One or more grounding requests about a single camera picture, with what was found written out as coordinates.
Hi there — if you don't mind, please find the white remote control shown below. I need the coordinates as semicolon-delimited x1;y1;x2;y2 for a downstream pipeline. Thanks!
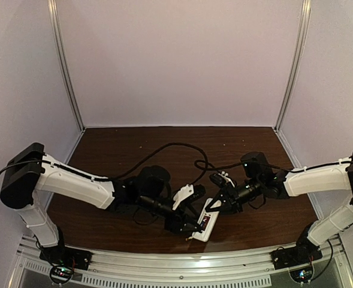
191;198;219;242

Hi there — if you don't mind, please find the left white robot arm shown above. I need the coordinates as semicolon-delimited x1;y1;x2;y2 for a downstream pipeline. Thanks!
0;142;205;249

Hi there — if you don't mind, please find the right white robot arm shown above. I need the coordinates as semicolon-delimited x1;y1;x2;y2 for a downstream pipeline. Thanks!
205;152;353;269

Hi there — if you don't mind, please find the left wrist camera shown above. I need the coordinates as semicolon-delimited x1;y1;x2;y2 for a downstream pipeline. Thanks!
172;184;206;211

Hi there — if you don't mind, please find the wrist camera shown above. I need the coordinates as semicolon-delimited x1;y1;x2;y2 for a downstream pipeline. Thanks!
209;171;236;188
172;184;206;211

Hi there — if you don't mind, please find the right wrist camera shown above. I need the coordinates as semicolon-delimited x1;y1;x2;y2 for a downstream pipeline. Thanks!
209;171;236;188

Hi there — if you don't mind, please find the left black cable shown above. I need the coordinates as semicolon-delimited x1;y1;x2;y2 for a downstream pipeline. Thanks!
0;143;210;205

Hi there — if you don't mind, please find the black cable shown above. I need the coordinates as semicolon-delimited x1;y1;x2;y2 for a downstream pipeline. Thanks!
194;157;353;181
0;143;210;205

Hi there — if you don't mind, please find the right black cable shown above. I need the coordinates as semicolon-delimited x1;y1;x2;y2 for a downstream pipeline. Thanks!
194;157;353;181

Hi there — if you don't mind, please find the front aluminium rail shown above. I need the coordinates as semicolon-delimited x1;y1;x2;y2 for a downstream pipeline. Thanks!
5;236;353;287

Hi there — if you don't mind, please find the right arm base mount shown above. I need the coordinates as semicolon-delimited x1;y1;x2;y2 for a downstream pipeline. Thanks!
270;246;322;284

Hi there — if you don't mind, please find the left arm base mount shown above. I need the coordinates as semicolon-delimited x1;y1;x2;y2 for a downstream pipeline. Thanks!
40;247;92;286

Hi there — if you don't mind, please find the right aluminium frame post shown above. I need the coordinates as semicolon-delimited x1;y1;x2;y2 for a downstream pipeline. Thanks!
274;0;312;133

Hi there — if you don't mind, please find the aluminium frame post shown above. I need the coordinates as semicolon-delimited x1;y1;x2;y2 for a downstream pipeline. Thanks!
274;0;312;133
47;0;86;132

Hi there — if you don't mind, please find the left aluminium frame post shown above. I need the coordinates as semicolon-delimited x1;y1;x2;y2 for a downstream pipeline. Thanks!
47;0;86;132

